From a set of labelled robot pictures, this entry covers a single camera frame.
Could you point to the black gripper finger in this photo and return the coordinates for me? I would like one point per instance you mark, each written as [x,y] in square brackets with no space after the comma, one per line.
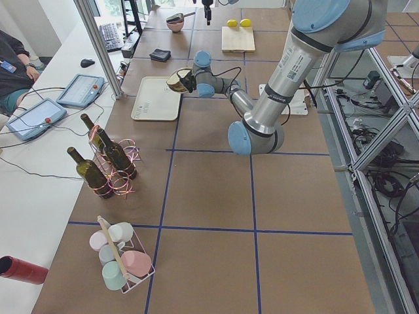
[207,14]

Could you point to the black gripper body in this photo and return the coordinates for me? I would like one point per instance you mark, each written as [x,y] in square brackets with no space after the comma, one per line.
[188,82]
[207,13]

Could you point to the bread slice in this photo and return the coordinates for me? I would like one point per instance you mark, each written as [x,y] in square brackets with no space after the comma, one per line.
[182,72]
[174,83]

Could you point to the cream bear serving tray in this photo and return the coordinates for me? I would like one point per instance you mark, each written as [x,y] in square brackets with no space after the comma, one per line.
[155,101]

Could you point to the metal scoop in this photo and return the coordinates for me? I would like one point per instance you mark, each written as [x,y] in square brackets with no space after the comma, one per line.
[178,17]

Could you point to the yellow lemon left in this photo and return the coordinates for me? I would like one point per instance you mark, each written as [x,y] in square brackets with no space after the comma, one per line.
[232,23]

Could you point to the yellow lemon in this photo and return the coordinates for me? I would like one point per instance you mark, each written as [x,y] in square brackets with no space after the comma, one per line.
[246,23]
[232,23]

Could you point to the pink bowl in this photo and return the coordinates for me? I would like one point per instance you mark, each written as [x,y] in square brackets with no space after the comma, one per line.
[175,24]

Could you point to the grey folded cloth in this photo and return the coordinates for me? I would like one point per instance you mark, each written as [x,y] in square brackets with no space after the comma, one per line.
[160,55]

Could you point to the yellow lemon right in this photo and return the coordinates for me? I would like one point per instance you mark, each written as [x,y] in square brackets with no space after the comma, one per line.
[246,23]

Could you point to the wooden cutting board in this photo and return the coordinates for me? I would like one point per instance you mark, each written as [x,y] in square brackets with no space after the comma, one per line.
[237,39]

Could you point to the black keyboard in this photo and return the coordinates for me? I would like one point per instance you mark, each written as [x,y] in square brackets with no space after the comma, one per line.
[111,37]

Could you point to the green wine bottle middle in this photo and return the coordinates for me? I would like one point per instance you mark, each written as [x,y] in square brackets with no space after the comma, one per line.
[117,155]

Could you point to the green wine bottle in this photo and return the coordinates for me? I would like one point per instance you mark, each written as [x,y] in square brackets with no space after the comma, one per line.
[90,129]
[117,155]
[92,175]

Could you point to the blue teach pendant far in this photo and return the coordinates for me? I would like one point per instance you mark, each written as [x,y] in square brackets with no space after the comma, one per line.
[81,91]

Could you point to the blue teach pendant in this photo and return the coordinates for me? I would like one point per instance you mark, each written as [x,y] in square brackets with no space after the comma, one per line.
[81,91]
[36,120]

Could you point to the black computer mouse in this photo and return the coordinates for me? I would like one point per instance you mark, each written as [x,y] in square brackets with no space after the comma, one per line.
[86,62]

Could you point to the green wine bottle back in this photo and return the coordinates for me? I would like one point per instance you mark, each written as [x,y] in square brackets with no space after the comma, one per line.
[90,129]

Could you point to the green wine bottle front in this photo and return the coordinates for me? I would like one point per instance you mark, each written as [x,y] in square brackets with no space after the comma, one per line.
[92,175]

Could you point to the blue teach pendant near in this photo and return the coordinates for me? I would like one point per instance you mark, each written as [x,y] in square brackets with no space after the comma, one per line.
[36,120]

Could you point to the white cup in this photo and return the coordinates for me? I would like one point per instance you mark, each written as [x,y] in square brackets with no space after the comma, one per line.
[122,231]

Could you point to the seated person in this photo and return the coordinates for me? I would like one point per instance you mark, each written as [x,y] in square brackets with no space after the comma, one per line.
[18,74]

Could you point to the light pink cup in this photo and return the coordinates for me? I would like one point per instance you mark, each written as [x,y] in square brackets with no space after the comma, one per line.
[97,240]

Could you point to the salmon pink cup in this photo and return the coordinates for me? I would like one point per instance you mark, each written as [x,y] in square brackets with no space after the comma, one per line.
[137,263]

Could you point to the grey cup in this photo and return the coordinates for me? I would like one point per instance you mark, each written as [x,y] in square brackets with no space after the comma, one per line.
[106,255]

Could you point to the mint green cup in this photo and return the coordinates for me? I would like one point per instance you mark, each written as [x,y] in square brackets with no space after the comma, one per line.
[112,276]

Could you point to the red cylinder can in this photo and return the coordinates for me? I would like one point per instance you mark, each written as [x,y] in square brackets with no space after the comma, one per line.
[21,270]

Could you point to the copper wire bottle rack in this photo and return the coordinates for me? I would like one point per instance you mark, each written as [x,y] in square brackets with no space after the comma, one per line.
[119,181]

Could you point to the aluminium frame post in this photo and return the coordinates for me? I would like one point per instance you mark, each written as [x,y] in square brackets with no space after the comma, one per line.
[89,22]

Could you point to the white wire cup rack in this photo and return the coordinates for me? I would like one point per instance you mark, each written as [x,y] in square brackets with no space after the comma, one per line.
[118,249]

